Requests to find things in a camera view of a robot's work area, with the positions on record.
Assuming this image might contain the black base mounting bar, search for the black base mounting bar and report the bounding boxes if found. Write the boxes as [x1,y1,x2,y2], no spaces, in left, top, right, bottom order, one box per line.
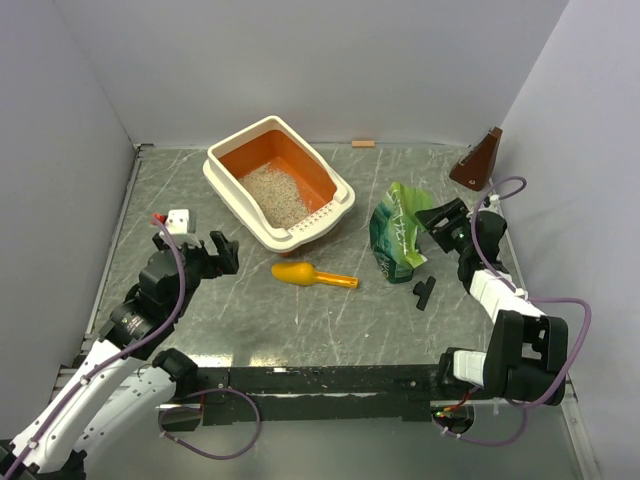
[169,364,470,426]

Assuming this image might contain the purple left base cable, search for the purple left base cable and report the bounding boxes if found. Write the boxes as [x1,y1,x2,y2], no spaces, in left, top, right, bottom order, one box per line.
[157,387,263,461]

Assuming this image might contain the grey cat litter pile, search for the grey cat litter pile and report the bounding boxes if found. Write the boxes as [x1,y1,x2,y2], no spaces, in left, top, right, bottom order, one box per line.
[239,165,310,229]

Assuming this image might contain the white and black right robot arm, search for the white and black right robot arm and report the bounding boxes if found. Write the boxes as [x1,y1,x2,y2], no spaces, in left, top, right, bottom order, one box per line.
[416,198,568,406]

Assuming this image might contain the green litter bag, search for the green litter bag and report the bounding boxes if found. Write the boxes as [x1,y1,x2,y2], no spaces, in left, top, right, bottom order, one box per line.
[369,182,433,284]

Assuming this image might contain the brown wooden wedge stand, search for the brown wooden wedge stand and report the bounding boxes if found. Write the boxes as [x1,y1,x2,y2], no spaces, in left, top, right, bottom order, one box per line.
[449,126,503,192]

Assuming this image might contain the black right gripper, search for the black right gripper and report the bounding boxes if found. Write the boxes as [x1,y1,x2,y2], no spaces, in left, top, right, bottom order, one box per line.
[415,198,475,257]

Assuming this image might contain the yellow plastic litter scoop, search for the yellow plastic litter scoop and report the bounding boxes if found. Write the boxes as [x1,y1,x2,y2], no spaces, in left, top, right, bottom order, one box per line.
[271,262,359,288]

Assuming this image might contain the black bag clip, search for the black bag clip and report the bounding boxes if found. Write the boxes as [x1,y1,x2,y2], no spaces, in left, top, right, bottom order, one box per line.
[412,276,436,311]

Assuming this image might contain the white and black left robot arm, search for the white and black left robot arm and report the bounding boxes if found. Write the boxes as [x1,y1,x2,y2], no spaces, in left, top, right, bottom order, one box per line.
[1,231,239,479]

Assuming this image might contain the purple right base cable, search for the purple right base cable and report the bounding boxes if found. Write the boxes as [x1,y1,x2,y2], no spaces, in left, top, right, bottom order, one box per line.
[432,399,531,446]

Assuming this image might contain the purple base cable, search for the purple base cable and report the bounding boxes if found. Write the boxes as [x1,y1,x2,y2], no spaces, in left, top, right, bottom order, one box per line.
[432,399,531,446]
[157,387,263,461]

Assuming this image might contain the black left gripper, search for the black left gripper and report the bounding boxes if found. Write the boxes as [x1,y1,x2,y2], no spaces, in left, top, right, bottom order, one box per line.
[154,229,238,317]

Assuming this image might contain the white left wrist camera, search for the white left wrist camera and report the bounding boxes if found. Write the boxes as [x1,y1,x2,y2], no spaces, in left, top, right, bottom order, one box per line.
[152,209,196,235]

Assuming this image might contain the small wooden block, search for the small wooden block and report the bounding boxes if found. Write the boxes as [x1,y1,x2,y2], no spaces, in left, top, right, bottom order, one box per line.
[351,140,376,148]

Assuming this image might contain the white and orange litter box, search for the white and orange litter box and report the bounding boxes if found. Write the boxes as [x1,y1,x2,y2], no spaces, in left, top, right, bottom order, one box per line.
[202,116,355,256]

